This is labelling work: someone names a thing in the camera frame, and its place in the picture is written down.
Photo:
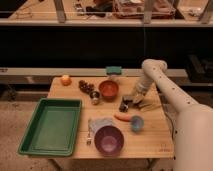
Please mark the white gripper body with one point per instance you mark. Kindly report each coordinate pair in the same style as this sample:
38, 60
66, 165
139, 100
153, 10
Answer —
140, 89

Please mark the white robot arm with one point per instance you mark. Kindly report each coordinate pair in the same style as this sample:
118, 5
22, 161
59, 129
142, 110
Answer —
193, 147

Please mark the red bowl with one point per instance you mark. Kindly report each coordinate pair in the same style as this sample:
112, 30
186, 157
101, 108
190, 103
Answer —
108, 89

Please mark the small blue bowl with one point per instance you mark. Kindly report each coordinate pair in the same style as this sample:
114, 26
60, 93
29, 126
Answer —
136, 123

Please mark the purple bowl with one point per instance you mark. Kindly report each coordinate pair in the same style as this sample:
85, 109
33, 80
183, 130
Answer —
109, 141

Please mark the small black toy car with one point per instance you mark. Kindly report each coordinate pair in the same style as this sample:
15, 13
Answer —
123, 107

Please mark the orange carrot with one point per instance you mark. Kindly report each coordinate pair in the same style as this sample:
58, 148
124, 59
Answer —
122, 118

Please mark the green sponge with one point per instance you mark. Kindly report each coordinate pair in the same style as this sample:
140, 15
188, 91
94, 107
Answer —
113, 70

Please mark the small metal cup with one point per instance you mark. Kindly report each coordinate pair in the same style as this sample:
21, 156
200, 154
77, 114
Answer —
95, 97

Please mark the wooden table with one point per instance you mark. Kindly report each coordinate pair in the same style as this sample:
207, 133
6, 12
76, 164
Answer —
153, 141

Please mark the dark grape bunch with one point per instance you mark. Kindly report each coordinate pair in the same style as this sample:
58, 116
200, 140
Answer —
85, 87

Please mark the light blue cloth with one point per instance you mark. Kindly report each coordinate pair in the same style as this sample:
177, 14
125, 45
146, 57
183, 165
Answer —
96, 124

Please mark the metal fork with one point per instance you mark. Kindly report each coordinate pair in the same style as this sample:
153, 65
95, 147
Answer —
89, 139

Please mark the orange fruit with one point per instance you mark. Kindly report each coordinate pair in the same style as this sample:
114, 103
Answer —
66, 80

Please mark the green plastic tray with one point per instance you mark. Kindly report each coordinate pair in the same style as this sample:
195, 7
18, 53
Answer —
52, 129

